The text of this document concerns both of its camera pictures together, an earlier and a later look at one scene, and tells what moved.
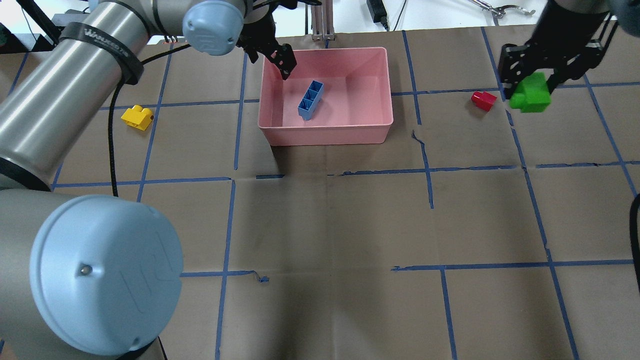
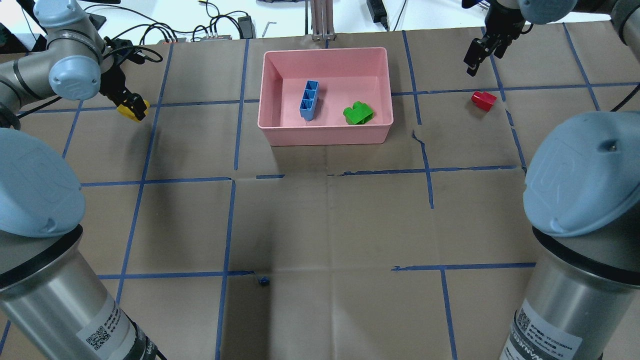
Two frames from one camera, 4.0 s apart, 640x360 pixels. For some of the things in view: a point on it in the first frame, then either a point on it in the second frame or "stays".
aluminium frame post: x=322 y=21 stays
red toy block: x=484 y=100 stays
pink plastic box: x=332 y=97 stays
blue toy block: x=311 y=100 stays
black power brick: x=378 y=12 stays
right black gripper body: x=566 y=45 → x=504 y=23
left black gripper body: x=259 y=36 → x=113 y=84
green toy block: x=531 y=95 → x=360 y=114
